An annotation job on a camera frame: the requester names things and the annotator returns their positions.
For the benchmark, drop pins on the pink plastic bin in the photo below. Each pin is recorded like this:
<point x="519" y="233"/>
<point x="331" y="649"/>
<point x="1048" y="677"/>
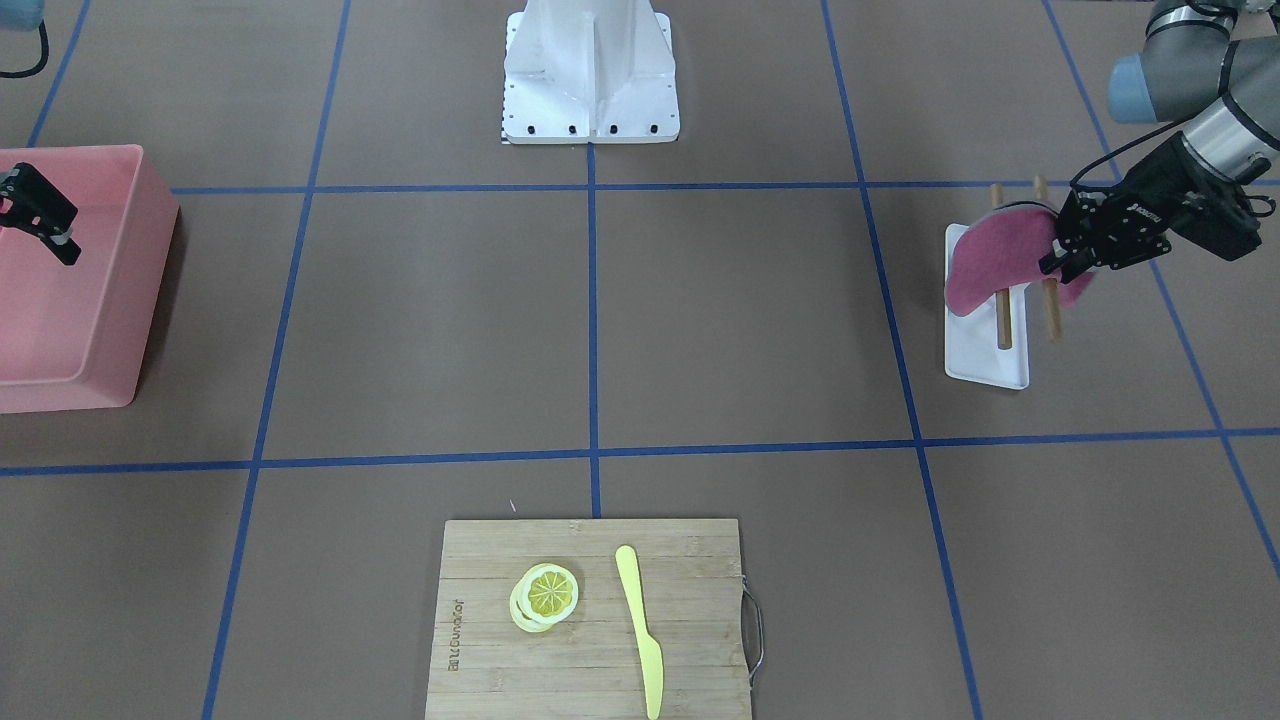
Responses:
<point x="73" y="336"/>

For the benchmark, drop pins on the wooden cloth rack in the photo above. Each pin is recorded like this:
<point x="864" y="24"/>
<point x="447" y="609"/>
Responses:
<point x="1050" y="287"/>

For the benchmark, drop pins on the yellow lemon slices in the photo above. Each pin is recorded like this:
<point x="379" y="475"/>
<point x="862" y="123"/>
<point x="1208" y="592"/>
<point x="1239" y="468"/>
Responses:
<point x="543" y="597"/>

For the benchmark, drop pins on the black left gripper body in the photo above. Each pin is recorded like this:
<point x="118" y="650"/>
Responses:
<point x="1160" y="185"/>

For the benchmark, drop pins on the pink cleaning cloth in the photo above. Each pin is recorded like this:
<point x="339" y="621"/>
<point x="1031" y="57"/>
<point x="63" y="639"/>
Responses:
<point x="1001" y="250"/>

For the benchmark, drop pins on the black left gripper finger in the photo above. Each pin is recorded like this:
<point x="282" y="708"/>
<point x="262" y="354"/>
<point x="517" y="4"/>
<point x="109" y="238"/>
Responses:
<point x="1067" y="260"/>

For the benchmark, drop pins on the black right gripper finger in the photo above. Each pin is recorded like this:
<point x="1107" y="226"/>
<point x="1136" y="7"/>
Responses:
<point x="32" y="204"/>

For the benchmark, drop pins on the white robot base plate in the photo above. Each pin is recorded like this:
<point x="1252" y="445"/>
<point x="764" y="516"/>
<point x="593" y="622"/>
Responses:
<point x="589" y="72"/>

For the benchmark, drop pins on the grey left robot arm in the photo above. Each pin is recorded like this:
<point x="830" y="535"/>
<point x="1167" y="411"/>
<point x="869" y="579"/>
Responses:
<point x="1214" y="102"/>

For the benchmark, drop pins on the white rectangular tray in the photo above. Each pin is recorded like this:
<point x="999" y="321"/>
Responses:
<point x="970" y="351"/>

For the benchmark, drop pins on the bamboo cutting board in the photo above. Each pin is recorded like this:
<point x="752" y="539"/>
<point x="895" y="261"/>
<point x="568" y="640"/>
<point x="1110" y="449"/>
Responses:
<point x="587" y="666"/>

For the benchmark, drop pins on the yellow plastic knife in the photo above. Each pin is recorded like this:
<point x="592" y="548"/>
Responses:
<point x="648" y="649"/>

